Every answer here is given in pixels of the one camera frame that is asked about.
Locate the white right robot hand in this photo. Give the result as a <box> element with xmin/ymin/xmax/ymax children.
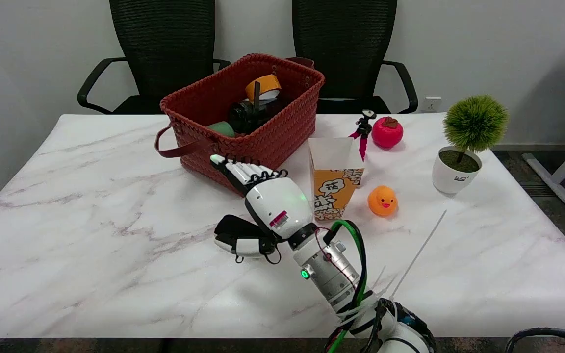
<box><xmin>210</xmin><ymin>154</ymin><xmax>314</xmax><ymax>263</ymax></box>

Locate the green ball plant white pot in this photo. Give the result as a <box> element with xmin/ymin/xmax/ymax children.
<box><xmin>432</xmin><ymin>95</ymin><xmax>510</xmax><ymax>195</ymax></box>

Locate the black white board eraser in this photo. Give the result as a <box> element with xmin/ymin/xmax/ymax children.
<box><xmin>214</xmin><ymin>214</ymin><xmax>266</xmax><ymax>242</ymax></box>

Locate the orange popcorn paper box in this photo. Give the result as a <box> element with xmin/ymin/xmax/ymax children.
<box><xmin>308</xmin><ymin>137</ymin><xmax>365</xmax><ymax>221</ymax></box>

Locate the red woven basket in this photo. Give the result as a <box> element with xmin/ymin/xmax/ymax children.
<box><xmin>154</xmin><ymin>53</ymin><xmax>326</xmax><ymax>198</ymax></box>

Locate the green round object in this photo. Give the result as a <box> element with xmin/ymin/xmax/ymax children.
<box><xmin>207</xmin><ymin>121</ymin><xmax>236</xmax><ymax>138</ymax></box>

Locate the orange rubber duck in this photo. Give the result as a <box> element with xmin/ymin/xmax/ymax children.
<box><xmin>367</xmin><ymin>185</ymin><xmax>399</xmax><ymax>217</ymax></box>

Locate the pink black mini tripod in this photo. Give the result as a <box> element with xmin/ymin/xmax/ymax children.
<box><xmin>348</xmin><ymin>109</ymin><xmax>377</xmax><ymax>162</ymax></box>

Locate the orange tape roll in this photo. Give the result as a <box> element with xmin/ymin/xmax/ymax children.
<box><xmin>245</xmin><ymin>74</ymin><xmax>283</xmax><ymax>103</ymax></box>

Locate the red pomegranate toy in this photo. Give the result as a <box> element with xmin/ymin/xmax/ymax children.
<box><xmin>371</xmin><ymin>117</ymin><xmax>404</xmax><ymax>150</ymax></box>

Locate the white zip tie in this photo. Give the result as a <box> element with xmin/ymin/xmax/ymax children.
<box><xmin>389</xmin><ymin>210</ymin><xmax>448</xmax><ymax>300</ymax></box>

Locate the black mesh office chair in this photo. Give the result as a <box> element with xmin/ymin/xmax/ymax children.
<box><xmin>77</xmin><ymin>0</ymin><xmax>231</xmax><ymax>115</ymax></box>
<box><xmin>287</xmin><ymin>0</ymin><xmax>419</xmax><ymax>115</ymax></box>

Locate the green robot cable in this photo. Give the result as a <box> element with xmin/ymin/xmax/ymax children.
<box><xmin>328</xmin><ymin>220</ymin><xmax>367</xmax><ymax>353</ymax></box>

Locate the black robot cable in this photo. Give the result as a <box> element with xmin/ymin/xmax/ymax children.
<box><xmin>505</xmin><ymin>328</ymin><xmax>565</xmax><ymax>353</ymax></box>

